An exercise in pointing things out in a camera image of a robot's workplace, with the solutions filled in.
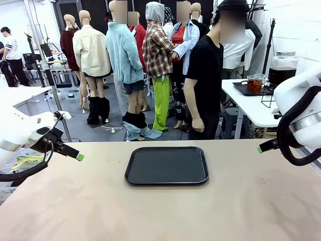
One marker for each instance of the mannequin in plaid shirt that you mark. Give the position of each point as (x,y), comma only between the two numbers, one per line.
(158,55)

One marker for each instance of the mannequin in cream jacket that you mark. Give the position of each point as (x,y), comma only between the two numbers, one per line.
(90,52)

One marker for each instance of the slanted silver metal pole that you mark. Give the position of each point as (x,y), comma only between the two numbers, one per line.
(42,50)

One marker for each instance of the person's right forearm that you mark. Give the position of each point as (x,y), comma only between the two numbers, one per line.
(193,108)

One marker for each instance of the glass drink dispenser jar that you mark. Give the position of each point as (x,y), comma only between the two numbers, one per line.
(282,72)

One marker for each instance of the clear plastic iced cup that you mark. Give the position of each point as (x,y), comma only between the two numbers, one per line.
(250,84)
(259,85)

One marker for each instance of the mannequin in blue shirt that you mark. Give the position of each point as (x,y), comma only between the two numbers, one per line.
(190,37)

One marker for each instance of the mannequin in blue fleece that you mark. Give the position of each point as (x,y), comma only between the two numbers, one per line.
(123,55)

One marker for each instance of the black monitor stand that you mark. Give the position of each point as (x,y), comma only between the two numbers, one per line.
(47,75)

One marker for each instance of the mannequin in white shirt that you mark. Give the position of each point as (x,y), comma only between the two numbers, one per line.
(240,57)

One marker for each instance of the person's right hand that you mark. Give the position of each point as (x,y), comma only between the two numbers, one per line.
(198,125)

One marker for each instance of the black plastic serving tray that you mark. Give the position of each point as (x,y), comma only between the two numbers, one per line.
(180,165)

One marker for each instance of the mannequin with black sleeves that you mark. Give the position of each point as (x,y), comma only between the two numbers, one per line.
(255,30)

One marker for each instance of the mannequin in black jacket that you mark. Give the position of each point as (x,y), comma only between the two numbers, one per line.
(203,27)

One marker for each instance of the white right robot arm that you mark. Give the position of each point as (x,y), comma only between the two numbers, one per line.
(296,95)

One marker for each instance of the mannequin in maroon coat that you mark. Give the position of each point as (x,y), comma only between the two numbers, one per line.
(67,47)

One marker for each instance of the mannequin in red jacket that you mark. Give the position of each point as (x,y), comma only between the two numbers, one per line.
(140,35)

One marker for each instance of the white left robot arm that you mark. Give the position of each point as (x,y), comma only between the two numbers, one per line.
(17,128)

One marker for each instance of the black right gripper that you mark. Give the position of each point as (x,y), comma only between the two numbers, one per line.
(275,144)

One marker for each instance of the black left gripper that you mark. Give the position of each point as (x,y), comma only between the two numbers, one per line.
(50,141)

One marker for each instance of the white side table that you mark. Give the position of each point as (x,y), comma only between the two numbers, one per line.
(250,110)

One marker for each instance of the person in black t-shirt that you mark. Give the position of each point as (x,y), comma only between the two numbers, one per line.
(205,75)

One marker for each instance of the yellow green plastic bag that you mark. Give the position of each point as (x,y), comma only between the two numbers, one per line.
(25,159)

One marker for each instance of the black tripod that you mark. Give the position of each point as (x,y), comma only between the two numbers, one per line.
(269,45)

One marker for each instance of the person in white t-shirt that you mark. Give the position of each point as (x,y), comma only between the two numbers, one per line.
(11,47)

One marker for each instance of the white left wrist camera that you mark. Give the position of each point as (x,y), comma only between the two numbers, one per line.
(65,116)

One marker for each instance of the dark stool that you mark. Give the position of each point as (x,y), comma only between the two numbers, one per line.
(232,118)

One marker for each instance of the white work table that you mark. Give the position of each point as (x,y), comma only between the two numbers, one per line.
(22,94)

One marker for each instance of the mannequin with bucket hat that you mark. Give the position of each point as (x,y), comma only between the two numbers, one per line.
(168,15)

